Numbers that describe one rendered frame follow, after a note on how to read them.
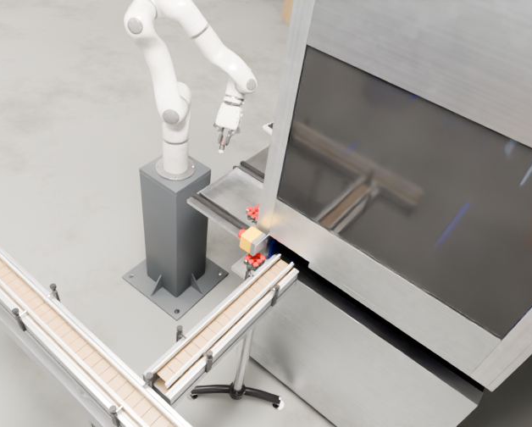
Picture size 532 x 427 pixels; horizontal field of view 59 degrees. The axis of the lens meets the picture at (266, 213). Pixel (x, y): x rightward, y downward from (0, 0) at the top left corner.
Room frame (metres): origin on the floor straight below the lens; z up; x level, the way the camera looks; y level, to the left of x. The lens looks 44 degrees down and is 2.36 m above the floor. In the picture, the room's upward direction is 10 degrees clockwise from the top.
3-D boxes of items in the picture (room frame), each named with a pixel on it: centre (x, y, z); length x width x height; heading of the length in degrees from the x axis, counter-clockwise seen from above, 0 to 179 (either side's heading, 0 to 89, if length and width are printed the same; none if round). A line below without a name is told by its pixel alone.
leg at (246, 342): (1.05, -0.01, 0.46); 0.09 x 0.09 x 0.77; 59
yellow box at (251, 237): (1.25, 0.03, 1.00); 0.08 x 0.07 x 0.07; 59
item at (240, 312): (0.93, 0.06, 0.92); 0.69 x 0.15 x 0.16; 149
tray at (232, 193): (1.58, 0.10, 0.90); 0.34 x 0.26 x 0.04; 58
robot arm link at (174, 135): (1.78, 0.48, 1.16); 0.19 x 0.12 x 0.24; 5
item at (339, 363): (1.93, -0.93, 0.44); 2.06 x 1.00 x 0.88; 149
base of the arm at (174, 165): (1.75, 0.48, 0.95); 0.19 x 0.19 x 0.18
